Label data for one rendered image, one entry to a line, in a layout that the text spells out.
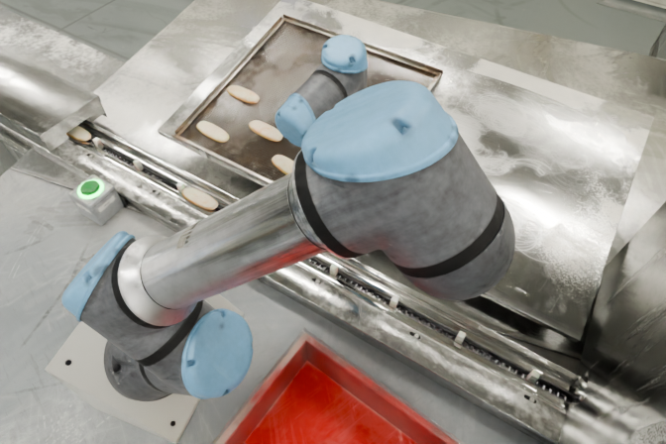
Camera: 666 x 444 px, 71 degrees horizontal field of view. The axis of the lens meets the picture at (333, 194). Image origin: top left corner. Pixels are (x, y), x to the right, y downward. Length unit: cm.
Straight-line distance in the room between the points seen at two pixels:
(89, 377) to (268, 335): 32
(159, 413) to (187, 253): 43
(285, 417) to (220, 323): 29
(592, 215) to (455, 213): 76
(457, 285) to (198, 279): 27
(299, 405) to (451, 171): 63
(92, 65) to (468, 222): 145
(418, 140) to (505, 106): 90
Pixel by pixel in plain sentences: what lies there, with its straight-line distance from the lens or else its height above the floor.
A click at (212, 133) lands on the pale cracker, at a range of 120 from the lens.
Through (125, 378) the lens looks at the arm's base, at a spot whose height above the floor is 98.
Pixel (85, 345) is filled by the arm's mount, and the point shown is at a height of 100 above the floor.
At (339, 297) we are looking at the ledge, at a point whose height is 86.
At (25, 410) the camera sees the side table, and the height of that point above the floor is 82.
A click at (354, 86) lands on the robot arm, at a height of 122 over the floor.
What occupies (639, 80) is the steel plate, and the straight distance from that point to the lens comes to 180.
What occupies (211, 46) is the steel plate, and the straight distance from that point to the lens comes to 166.
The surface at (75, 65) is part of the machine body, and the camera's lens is 171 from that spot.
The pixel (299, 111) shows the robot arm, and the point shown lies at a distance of 74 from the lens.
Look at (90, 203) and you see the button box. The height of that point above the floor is 90.
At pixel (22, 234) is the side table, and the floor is 82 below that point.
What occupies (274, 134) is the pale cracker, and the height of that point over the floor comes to 92.
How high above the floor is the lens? 171
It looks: 51 degrees down
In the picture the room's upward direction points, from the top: 2 degrees clockwise
